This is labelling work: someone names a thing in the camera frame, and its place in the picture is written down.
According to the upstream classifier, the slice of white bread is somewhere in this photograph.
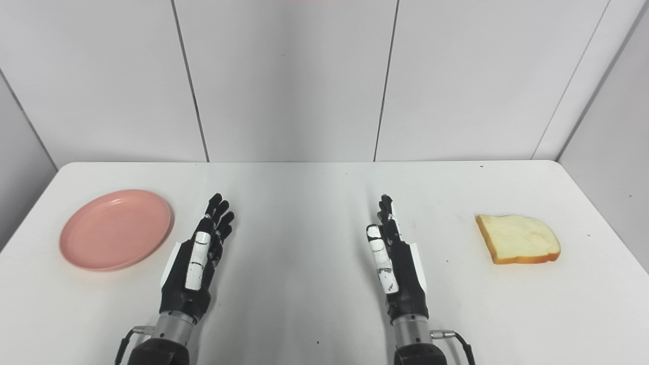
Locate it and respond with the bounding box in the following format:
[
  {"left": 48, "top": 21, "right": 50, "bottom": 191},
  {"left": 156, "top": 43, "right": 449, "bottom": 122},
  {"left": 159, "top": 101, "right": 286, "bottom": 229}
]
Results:
[{"left": 475, "top": 214, "right": 561, "bottom": 265}]

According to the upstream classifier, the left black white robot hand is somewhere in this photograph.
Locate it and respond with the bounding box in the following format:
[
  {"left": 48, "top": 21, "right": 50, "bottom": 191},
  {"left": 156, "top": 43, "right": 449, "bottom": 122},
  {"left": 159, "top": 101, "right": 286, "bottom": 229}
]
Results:
[{"left": 159, "top": 193, "right": 235, "bottom": 323}]

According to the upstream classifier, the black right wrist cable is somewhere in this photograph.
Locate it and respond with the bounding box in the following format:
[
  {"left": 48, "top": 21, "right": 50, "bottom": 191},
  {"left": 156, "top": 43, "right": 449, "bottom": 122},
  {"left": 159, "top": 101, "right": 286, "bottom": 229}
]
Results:
[{"left": 430, "top": 330, "right": 476, "bottom": 365}]

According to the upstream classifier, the pink round plate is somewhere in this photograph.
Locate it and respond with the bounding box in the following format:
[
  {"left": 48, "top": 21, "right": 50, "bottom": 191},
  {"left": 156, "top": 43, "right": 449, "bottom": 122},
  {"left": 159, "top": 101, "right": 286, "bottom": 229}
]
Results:
[{"left": 59, "top": 190, "right": 174, "bottom": 272}]

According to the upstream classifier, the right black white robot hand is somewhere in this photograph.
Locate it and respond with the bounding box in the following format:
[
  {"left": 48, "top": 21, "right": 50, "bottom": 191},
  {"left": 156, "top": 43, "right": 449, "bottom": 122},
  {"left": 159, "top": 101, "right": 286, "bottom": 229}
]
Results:
[{"left": 366, "top": 194, "right": 430, "bottom": 322}]

